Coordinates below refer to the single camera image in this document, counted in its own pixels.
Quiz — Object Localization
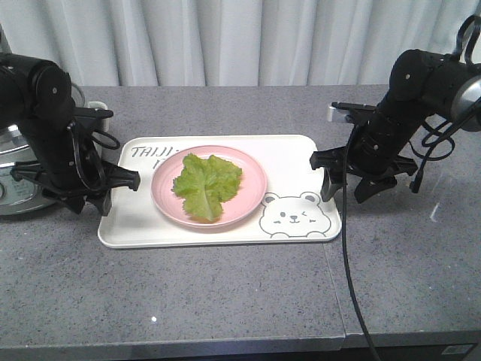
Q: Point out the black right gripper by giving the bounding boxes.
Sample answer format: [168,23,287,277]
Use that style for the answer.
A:
[309,144,418,184]

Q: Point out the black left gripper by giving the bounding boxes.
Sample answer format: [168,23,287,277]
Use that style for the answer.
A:
[11,150,141,216]

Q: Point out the cream bear serving tray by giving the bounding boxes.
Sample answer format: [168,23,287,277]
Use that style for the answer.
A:
[98,135,341,248]

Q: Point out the pink round plate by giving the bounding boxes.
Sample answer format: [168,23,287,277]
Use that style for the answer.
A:
[150,145,268,230]

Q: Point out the green lettuce leaf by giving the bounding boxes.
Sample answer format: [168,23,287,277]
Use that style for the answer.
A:
[172,153,243,223]

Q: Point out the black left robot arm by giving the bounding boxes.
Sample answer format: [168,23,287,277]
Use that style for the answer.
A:
[1,53,141,216]

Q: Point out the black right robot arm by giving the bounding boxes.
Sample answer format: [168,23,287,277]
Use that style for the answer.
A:
[310,50,480,193]

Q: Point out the pale green electric pot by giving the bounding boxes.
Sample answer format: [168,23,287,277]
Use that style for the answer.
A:
[1,82,114,215]

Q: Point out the grey stone countertop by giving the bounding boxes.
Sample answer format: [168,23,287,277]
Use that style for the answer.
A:
[1,85,480,360]

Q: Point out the white pleated curtain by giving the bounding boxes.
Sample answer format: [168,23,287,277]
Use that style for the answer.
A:
[1,1,480,86]

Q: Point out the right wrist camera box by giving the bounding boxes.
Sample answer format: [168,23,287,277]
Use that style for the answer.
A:
[327,102,376,123]

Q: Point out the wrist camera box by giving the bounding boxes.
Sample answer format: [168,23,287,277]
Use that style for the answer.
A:
[74,108,113,132]
[327,102,376,123]

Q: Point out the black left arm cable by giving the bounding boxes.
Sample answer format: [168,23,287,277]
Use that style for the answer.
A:
[67,122,121,191]

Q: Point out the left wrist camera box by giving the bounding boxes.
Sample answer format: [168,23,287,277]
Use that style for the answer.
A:
[74,108,113,132]

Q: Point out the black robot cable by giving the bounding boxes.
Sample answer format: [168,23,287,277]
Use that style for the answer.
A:
[340,14,481,361]

